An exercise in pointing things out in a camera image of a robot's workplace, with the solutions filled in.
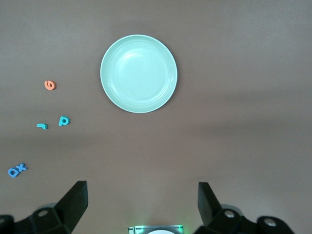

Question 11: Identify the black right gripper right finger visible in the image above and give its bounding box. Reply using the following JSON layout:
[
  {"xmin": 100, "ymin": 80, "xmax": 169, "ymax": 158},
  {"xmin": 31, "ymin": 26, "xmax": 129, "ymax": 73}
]
[{"xmin": 195, "ymin": 181, "xmax": 296, "ymax": 234}]

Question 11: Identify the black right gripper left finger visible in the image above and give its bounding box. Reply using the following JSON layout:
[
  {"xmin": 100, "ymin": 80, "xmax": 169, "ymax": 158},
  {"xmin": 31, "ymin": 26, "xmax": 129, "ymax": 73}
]
[{"xmin": 0, "ymin": 180, "xmax": 88, "ymax": 234}]

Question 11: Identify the teal foam letter p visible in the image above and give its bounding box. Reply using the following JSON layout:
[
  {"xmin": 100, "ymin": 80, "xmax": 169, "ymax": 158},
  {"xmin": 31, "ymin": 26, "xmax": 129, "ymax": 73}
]
[{"xmin": 58, "ymin": 115, "xmax": 71, "ymax": 127}]

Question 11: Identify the brown table cover sheet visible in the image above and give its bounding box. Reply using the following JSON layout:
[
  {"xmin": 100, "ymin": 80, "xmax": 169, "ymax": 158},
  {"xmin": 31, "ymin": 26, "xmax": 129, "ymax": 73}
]
[{"xmin": 0, "ymin": 0, "xmax": 312, "ymax": 234}]

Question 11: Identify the mint green plate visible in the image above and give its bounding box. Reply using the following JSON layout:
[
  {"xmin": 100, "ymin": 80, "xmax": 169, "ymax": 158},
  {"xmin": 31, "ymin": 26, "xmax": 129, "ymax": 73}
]
[{"xmin": 99, "ymin": 34, "xmax": 178, "ymax": 114}]

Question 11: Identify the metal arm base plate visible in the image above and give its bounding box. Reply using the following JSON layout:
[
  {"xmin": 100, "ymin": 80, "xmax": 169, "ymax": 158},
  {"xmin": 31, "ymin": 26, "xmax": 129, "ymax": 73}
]
[{"xmin": 128, "ymin": 224, "xmax": 184, "ymax": 234}]

